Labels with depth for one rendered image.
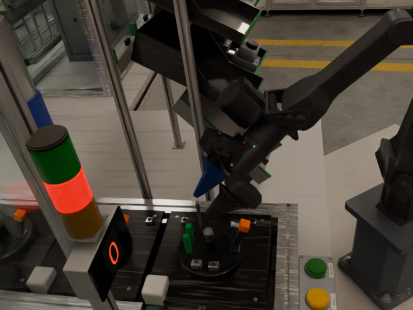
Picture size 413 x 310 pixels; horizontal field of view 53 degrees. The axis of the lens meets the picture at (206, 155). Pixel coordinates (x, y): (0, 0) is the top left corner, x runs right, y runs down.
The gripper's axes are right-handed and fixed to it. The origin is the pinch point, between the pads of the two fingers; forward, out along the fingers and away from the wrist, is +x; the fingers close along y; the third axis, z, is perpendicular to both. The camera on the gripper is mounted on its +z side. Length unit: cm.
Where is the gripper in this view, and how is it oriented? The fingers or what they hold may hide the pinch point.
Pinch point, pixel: (211, 193)
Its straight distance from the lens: 73.9
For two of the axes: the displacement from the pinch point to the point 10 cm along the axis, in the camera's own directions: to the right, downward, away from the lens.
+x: -6.5, 7.4, 1.4
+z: -7.2, -5.6, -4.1
